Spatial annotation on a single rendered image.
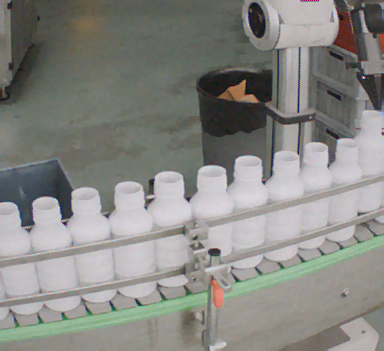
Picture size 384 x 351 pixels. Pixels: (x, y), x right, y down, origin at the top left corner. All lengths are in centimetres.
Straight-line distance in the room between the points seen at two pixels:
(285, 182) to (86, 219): 29
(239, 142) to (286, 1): 121
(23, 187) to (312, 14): 79
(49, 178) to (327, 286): 70
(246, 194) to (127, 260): 19
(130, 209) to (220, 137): 187
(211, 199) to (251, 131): 176
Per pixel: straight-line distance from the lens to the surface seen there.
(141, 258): 92
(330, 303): 113
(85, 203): 87
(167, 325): 98
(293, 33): 162
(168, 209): 92
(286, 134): 175
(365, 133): 107
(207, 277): 87
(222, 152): 276
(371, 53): 128
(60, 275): 90
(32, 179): 150
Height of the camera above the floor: 159
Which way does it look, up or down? 26 degrees down
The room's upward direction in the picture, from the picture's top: straight up
